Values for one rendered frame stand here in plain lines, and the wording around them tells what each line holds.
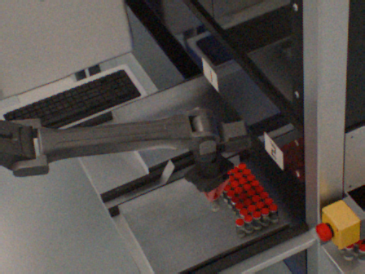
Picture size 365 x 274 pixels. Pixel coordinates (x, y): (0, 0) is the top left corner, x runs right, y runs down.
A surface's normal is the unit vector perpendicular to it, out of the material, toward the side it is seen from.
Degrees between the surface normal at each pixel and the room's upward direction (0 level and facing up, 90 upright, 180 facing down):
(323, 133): 90
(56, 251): 0
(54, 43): 90
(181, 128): 22
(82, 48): 90
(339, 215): 0
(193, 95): 0
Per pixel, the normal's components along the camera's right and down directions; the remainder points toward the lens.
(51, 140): 0.17, -0.51
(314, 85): -0.90, 0.37
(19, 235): -0.11, -0.71
